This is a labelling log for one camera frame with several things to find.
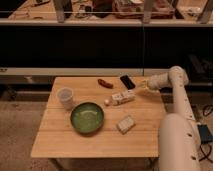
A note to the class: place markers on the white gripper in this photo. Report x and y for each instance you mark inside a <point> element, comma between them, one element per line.
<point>155,82</point>

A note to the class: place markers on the red chili pepper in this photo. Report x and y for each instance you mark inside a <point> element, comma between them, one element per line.
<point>105,84</point>

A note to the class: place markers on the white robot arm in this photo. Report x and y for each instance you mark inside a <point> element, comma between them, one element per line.
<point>179,138</point>

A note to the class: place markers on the white sponge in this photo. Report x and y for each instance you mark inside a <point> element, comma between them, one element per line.
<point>125,124</point>

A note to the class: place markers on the black rectangular block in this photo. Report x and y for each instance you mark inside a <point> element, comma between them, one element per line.
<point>127,82</point>

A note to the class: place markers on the white plastic bottle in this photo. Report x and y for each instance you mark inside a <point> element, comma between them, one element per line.
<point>120,98</point>

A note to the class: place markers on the wooden table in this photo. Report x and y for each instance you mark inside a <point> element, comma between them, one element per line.
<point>56,137</point>

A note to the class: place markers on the green bowl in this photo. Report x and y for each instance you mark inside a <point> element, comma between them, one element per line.
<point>87,117</point>

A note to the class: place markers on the clear plastic cup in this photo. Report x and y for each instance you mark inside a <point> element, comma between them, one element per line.
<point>65,97</point>

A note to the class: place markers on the black power adapter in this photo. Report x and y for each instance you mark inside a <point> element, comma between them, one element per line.
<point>205,135</point>

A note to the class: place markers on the long metal shelf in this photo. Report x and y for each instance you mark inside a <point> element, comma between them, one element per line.
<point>107,13</point>

